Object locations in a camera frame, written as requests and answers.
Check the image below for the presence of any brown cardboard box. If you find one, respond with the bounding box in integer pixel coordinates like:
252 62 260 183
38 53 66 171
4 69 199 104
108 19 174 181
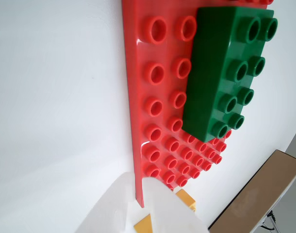
208 149 296 233

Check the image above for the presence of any yellow lego brick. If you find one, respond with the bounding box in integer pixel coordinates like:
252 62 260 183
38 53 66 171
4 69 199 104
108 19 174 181
133 189 197 233

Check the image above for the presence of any dark floor stand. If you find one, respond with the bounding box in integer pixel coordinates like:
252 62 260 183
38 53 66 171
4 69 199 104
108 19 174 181
259 210 278 231

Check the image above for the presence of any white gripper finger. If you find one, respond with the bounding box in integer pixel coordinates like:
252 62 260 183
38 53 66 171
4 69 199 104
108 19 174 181
142 177 210 233
74 171 135 233

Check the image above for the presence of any red lego baseplate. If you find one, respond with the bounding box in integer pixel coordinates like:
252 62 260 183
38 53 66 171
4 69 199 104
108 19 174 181
121 0 275 209

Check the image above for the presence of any green lego brick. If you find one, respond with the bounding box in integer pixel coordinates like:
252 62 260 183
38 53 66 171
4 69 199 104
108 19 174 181
181 6 279 143

